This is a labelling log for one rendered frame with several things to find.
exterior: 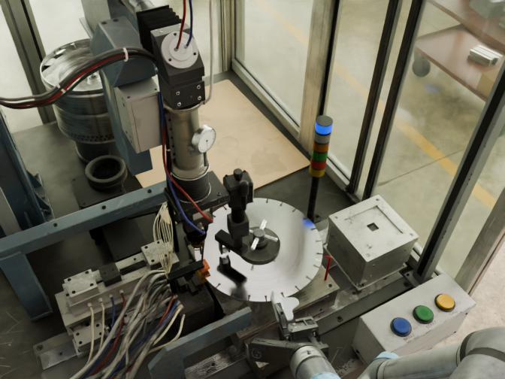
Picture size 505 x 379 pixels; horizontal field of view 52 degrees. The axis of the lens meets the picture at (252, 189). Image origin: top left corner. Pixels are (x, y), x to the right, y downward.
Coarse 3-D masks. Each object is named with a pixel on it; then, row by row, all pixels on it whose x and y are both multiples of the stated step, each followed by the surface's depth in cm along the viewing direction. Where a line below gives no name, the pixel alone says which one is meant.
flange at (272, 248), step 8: (272, 232) 134; (248, 240) 132; (248, 248) 131; (256, 248) 130; (264, 248) 131; (272, 248) 131; (248, 256) 129; (256, 256) 129; (264, 256) 129; (272, 256) 129
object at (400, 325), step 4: (396, 320) 123; (400, 320) 123; (404, 320) 123; (392, 324) 123; (396, 324) 123; (400, 324) 123; (404, 324) 123; (408, 324) 123; (396, 328) 122; (400, 328) 122; (404, 328) 122; (408, 328) 122; (400, 332) 121; (404, 332) 121
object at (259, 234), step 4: (264, 220) 132; (264, 224) 131; (260, 228) 130; (252, 232) 129; (256, 232) 129; (260, 232) 129; (264, 232) 129; (256, 236) 128; (260, 236) 128; (264, 236) 129; (268, 236) 128; (256, 240) 128; (260, 240) 129; (264, 240) 130; (272, 240) 128; (276, 240) 128; (252, 244) 127; (256, 244) 127; (252, 248) 126
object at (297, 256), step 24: (216, 216) 139; (264, 216) 140; (288, 216) 140; (288, 240) 134; (312, 240) 134; (216, 264) 128; (240, 264) 129; (264, 264) 129; (288, 264) 129; (312, 264) 129; (216, 288) 124; (240, 288) 124; (264, 288) 124; (288, 288) 124
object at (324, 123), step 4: (320, 116) 136; (324, 116) 136; (316, 120) 135; (320, 120) 135; (324, 120) 135; (328, 120) 135; (332, 120) 135; (316, 124) 135; (320, 124) 134; (324, 124) 134; (328, 124) 134; (316, 128) 136; (320, 128) 134; (324, 128) 134; (328, 128) 134; (320, 132) 136; (324, 132) 135; (328, 132) 136
